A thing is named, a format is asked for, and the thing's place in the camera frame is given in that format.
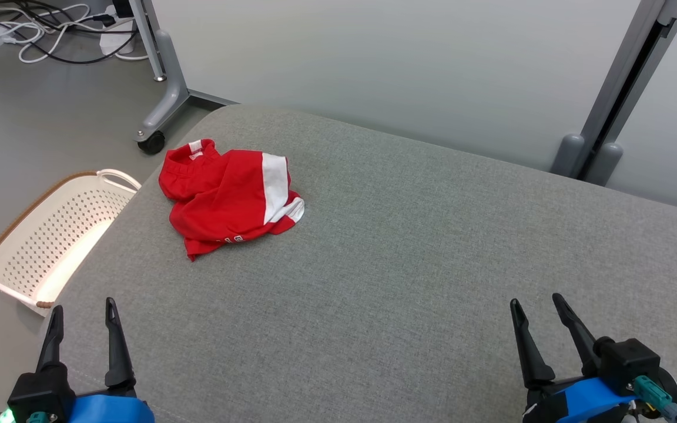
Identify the teal left camera connector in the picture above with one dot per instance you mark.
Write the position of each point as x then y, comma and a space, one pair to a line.
37, 418

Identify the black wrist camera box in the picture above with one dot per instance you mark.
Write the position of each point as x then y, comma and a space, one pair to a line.
39, 390
626, 361

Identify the white perforated laundry basket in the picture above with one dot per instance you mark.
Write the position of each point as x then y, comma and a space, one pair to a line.
50, 235

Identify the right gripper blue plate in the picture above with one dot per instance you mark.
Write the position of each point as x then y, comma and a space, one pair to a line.
579, 402

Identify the black plug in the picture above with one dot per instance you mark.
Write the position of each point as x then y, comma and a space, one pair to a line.
122, 8

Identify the black right wrist motor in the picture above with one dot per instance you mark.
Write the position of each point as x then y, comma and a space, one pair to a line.
670, 385

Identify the red white Bulls shorts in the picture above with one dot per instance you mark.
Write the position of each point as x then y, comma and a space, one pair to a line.
221, 200

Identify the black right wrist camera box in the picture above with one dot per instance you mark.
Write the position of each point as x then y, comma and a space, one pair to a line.
626, 361

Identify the teal right camera connector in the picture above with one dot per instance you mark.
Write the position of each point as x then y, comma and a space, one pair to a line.
650, 390

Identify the grey partition leg with foot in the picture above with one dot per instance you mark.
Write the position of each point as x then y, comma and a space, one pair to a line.
174, 88

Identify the teal camera connector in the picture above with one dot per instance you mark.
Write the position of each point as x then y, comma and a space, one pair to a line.
650, 390
37, 418

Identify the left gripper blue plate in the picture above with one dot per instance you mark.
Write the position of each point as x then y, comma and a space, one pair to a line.
109, 411

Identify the grey double partition post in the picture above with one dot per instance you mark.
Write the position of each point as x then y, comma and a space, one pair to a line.
615, 88

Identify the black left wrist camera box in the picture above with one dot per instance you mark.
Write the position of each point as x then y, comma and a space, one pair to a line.
39, 390

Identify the black caster wheel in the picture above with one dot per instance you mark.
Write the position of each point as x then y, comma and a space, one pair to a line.
151, 143

